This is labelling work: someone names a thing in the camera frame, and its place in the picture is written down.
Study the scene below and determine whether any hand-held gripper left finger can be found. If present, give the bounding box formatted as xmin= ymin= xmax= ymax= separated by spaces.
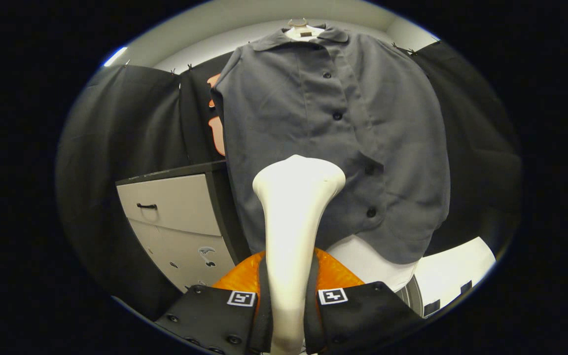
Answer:
xmin=155 ymin=249 xmax=271 ymax=355

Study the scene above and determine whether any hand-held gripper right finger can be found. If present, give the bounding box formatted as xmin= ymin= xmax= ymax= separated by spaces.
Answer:
xmin=305 ymin=247 xmax=426 ymax=355

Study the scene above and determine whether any white garment steamer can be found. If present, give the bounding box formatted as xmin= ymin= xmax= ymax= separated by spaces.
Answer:
xmin=252 ymin=154 xmax=347 ymax=355

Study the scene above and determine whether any grey button shirt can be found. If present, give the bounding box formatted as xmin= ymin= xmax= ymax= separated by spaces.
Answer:
xmin=211 ymin=22 xmax=451 ymax=264

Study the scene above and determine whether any grey metal base unit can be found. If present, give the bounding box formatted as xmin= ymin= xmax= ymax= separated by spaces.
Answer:
xmin=395 ymin=275 xmax=426 ymax=317

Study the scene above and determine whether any white mannequin torso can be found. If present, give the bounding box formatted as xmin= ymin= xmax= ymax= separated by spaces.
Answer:
xmin=284 ymin=19 xmax=419 ymax=292

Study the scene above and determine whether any grey drawer cabinet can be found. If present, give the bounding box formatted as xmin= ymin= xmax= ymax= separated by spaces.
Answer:
xmin=115 ymin=160 xmax=252 ymax=292

